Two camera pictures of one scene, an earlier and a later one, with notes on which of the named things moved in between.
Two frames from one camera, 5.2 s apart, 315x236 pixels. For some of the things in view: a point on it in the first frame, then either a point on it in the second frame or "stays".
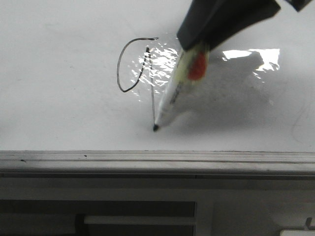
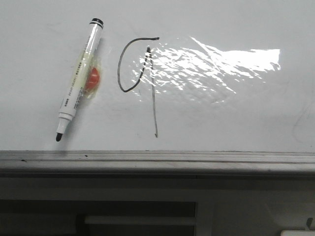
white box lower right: [297, 232] stays
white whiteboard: [91, 75] stays
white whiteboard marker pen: [180, 83] → [79, 76]
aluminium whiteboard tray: [156, 164] stays
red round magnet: [197, 68] → [93, 79]
